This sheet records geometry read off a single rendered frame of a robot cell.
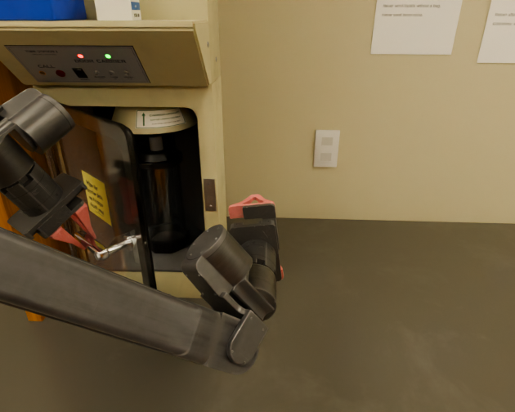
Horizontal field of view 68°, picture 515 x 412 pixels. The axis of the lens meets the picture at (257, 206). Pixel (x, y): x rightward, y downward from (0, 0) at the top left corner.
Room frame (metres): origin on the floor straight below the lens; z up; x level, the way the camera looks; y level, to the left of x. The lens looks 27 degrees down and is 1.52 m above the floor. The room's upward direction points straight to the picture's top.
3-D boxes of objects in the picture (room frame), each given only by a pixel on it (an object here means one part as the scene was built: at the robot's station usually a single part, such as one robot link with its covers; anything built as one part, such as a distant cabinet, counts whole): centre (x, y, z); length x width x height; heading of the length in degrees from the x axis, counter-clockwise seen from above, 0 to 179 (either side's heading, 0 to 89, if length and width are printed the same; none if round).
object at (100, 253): (0.52, 0.24, 1.20); 0.10 x 0.05 x 0.03; 47
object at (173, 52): (0.64, 0.24, 1.46); 0.32 x 0.12 x 0.10; 87
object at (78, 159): (0.59, 0.28, 1.19); 0.30 x 0.01 x 0.40; 47
